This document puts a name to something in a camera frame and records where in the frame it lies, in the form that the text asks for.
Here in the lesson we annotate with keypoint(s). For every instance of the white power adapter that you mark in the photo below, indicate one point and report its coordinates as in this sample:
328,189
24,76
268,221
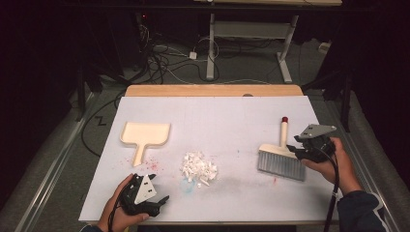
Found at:
193,55

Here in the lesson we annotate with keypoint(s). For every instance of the white table cover sheet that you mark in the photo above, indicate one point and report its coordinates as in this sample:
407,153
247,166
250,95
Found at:
225,129

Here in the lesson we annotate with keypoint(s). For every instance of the white table frame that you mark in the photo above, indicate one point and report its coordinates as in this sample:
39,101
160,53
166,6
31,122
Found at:
211,48

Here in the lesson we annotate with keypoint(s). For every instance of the metal floor rail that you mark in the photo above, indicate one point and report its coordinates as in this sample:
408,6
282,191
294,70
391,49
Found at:
364,174
51,174

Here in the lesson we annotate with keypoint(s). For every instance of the person's left hand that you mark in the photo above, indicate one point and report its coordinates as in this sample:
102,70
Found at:
119,220

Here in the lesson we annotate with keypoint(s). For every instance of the cream hand brush grey bristles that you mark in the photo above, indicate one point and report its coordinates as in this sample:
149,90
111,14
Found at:
280,161

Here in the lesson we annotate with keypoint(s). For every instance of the person's right hand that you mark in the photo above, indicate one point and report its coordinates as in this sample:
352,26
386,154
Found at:
343,170

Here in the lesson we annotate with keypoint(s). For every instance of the cream plastic dustpan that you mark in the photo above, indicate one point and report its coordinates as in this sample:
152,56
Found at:
145,133

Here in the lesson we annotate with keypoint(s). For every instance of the wooden table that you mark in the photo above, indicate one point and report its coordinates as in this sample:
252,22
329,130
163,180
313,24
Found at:
209,91

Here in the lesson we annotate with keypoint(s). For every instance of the pile of white paper scraps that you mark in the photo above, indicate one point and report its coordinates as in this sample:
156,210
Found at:
196,167

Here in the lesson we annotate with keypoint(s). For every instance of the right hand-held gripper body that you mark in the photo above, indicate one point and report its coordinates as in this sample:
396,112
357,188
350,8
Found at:
317,150

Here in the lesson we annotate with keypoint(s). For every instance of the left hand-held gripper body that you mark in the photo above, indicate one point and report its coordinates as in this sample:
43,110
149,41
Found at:
145,191

